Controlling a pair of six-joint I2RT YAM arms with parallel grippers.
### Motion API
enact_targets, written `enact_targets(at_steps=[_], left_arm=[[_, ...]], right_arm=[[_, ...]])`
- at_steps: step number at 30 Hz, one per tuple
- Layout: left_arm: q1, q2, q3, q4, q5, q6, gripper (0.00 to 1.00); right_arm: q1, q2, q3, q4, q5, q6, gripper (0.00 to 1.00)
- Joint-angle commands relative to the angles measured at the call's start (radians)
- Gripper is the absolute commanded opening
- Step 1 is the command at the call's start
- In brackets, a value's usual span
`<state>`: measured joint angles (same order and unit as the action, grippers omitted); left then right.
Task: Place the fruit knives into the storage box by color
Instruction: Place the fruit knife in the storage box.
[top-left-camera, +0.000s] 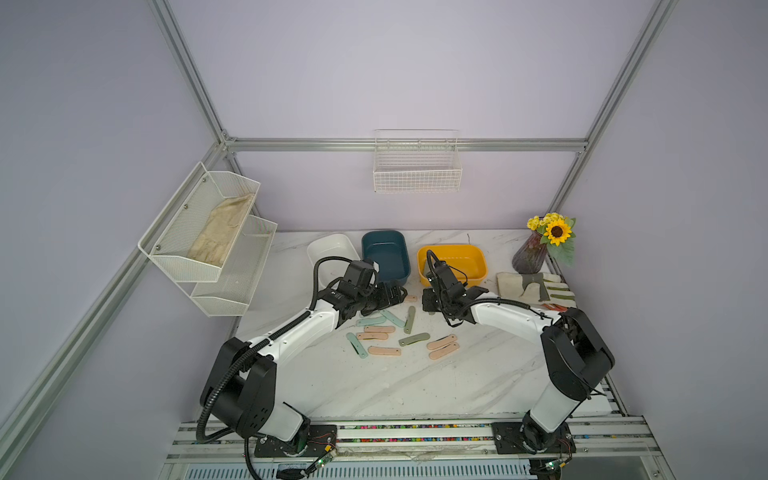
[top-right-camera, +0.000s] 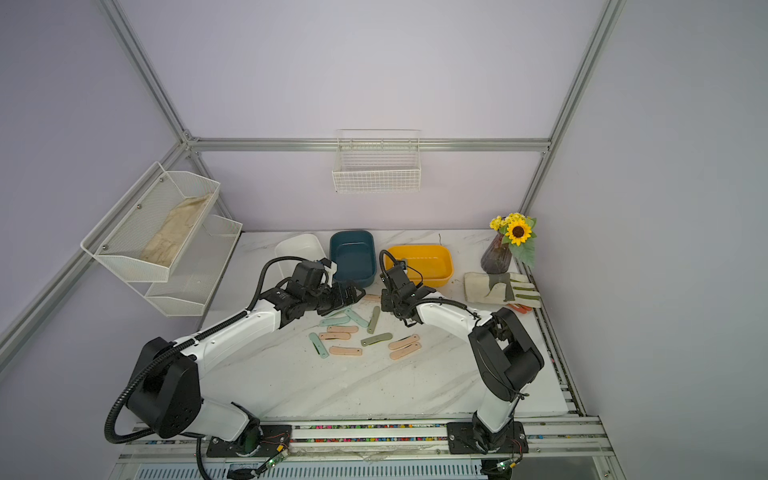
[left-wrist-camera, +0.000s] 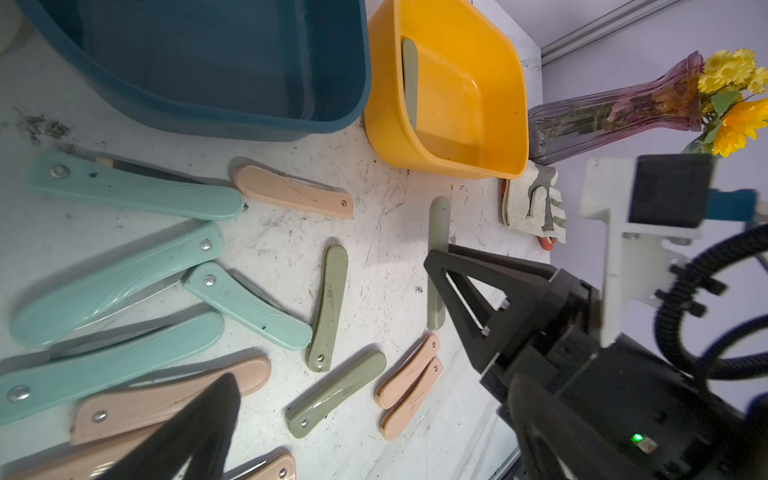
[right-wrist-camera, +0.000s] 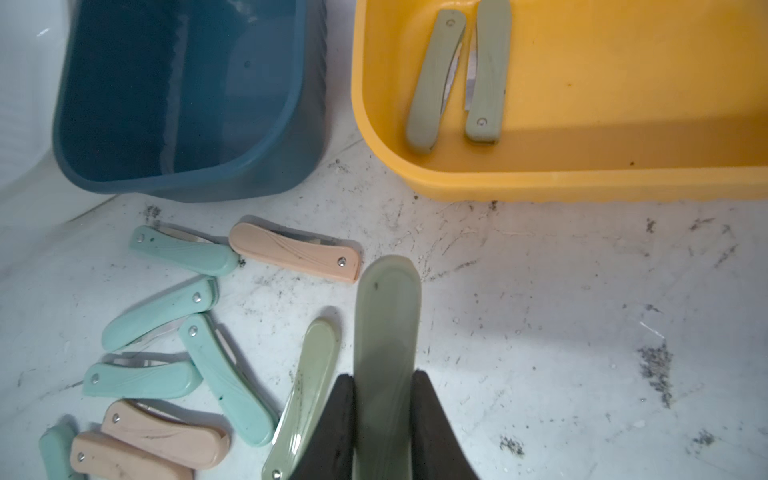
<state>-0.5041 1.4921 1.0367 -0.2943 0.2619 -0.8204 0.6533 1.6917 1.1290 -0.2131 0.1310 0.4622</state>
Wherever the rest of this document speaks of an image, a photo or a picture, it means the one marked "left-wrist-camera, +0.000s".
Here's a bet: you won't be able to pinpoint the mint knife lower middle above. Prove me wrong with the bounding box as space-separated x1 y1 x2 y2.
1 312 225 425

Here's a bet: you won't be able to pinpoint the pink knife right upper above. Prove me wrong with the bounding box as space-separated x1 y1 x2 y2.
375 333 441 409

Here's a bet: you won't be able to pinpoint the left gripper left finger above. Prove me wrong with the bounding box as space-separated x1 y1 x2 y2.
101 374 241 479

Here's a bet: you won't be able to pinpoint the olive knife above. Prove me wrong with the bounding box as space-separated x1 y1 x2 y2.
401 38 419 131
306 244 348 372
427 196 451 330
285 345 387 439

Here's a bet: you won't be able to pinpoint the mint knife top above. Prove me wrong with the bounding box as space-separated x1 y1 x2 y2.
27 150 245 221

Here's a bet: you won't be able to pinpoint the pink knife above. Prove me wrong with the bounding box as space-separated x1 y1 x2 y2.
232 164 354 219
380 358 444 441
375 333 441 409
70 357 271 446
223 451 297 480
1 420 165 479

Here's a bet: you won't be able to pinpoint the pink knife right lower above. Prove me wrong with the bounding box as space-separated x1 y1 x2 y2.
380 358 444 441

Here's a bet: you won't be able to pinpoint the white green work glove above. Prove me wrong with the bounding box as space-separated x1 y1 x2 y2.
501 161 567 252

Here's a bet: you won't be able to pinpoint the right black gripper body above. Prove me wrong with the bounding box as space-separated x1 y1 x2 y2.
481 272 744 479

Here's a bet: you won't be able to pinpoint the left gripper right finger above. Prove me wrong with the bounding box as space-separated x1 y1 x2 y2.
507 374 651 479

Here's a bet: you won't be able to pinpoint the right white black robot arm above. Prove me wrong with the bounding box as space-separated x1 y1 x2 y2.
424 226 767 479

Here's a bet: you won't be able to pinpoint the mint knife short middle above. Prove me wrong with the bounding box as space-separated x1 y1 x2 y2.
182 262 313 351

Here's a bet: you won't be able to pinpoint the yellow sunflower bouquet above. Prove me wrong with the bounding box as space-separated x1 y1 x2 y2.
684 49 767 158

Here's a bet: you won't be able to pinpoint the pink knife middle left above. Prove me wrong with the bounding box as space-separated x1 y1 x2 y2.
1 420 165 479

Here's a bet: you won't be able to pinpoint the dark teal storage box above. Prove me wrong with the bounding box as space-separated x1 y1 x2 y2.
20 1 372 142

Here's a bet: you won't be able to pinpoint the aluminium frame struts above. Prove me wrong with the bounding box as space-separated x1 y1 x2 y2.
541 0 682 67

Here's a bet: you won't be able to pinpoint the purple glass vase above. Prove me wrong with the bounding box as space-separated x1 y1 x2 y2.
528 52 705 165

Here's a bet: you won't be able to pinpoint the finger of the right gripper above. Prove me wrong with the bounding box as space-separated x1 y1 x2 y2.
424 249 561 373
448 244 558 279

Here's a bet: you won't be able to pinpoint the yellow storage box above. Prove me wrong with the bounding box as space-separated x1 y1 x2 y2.
364 1 529 179

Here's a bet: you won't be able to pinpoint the pink knife top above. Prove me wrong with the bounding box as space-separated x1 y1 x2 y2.
232 164 354 219

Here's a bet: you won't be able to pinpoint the pink knife bottom left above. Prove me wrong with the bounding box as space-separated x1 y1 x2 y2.
223 451 297 480

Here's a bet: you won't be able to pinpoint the pink knife upper left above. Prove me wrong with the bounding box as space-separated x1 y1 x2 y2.
70 357 271 446

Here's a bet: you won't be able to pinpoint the mint knife upper middle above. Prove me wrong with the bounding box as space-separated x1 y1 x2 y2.
10 222 224 347

